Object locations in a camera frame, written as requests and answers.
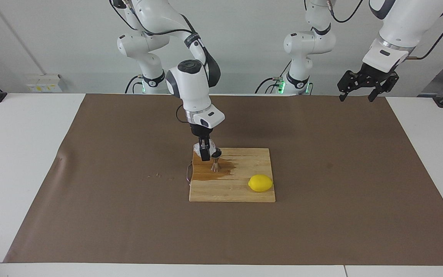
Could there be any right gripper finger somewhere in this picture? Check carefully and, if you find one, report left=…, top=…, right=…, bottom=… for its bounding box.
left=199, top=137, right=212, bottom=162

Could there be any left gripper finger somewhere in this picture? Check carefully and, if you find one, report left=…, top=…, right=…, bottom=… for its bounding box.
left=337, top=69, right=365, bottom=103
left=367, top=74, right=400, bottom=103

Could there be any small clear textured cup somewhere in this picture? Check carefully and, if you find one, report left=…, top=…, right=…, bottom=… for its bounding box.
left=193, top=139, right=222, bottom=159

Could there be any steel double jigger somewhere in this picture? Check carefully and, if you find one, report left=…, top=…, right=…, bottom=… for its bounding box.
left=210, top=152, right=222, bottom=173

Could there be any wooden cutting board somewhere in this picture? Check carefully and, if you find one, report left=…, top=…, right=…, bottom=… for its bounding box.
left=186, top=148, right=276, bottom=203

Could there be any yellow lemon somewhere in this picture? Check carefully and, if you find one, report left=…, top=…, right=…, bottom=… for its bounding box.
left=248, top=174, right=274, bottom=193

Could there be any brown paper table mat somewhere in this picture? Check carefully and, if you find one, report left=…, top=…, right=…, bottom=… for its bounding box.
left=3, top=93, right=443, bottom=266

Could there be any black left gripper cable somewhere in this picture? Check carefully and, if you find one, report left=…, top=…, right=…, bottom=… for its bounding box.
left=327, top=0, right=443, bottom=61

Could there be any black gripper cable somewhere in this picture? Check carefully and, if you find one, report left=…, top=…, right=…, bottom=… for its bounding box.
left=108, top=0, right=207, bottom=124
left=327, top=0, right=443, bottom=61

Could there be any black left base cable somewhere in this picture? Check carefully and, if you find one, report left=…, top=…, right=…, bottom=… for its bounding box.
left=255, top=58, right=292, bottom=94

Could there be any black base cable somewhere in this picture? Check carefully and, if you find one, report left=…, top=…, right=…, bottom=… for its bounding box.
left=125, top=75, right=145, bottom=94
left=255, top=58, right=292, bottom=94

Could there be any black right base cable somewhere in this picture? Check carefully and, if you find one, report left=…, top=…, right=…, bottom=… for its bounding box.
left=125, top=75, right=145, bottom=94

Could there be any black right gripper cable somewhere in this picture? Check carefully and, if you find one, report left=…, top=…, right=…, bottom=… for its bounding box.
left=108, top=0, right=207, bottom=124

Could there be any white wall socket box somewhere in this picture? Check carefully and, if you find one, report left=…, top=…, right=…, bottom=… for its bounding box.
left=25, top=74, right=63, bottom=93

